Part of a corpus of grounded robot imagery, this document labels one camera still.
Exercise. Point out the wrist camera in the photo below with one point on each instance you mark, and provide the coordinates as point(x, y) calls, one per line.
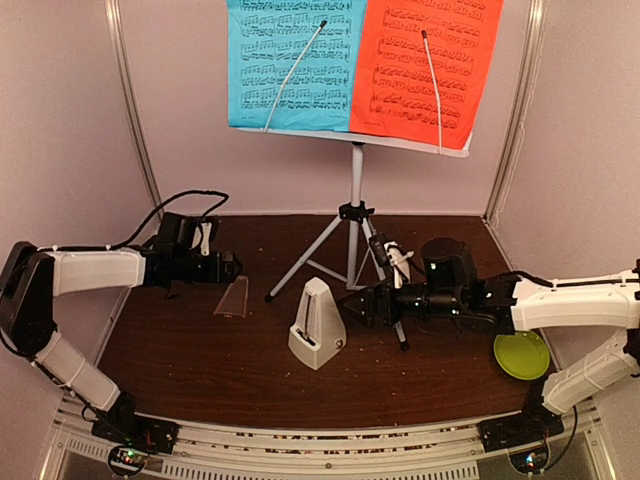
point(392, 259)
point(207, 230)

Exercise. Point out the white folding music stand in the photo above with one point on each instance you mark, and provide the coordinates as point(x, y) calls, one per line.
point(355, 212)

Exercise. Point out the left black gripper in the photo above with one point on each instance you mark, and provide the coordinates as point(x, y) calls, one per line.
point(228, 275)

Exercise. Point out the aluminium corner post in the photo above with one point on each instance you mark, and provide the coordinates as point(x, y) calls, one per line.
point(117, 38)
point(524, 94)

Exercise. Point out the right aluminium corner post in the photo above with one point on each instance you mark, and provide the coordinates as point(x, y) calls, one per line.
point(524, 94)

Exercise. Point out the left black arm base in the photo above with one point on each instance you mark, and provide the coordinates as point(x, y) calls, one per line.
point(121, 424)

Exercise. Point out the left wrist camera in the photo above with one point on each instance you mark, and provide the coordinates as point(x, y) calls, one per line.
point(207, 230)

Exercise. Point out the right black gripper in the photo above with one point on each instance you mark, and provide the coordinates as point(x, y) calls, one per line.
point(372, 298)

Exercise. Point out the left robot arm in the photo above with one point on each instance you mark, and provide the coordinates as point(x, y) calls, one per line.
point(38, 283)

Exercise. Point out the blue sheet music page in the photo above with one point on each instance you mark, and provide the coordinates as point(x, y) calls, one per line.
point(292, 64)

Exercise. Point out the yellow-green plastic plate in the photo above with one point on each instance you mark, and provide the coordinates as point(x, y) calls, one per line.
point(523, 355)

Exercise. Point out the left aluminium corner post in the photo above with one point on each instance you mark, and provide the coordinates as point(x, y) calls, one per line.
point(117, 38)

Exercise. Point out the red sheet music page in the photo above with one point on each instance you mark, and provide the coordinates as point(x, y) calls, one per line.
point(422, 69)

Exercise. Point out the white wedge-shaped holder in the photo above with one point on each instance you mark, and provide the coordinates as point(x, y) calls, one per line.
point(318, 333)

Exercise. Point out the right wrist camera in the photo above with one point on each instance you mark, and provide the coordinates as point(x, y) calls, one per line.
point(392, 259)

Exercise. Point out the clear metronome front cover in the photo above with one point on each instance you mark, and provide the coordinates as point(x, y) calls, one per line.
point(234, 300)

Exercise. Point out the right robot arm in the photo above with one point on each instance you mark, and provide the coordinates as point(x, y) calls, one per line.
point(508, 303)

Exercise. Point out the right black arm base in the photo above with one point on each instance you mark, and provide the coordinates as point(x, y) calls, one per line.
point(534, 423)

